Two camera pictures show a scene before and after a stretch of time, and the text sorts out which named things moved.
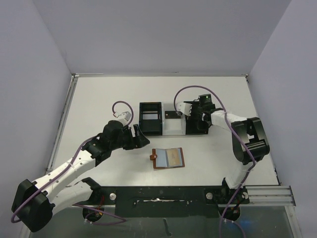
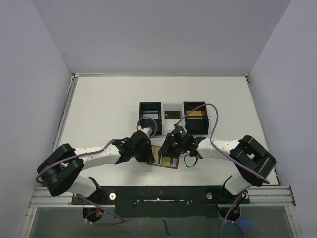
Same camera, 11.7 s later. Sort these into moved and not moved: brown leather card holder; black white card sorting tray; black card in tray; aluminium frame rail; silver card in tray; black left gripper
Moved: brown leather card holder; black left gripper
Not moved: black card in tray; black white card sorting tray; silver card in tray; aluminium frame rail
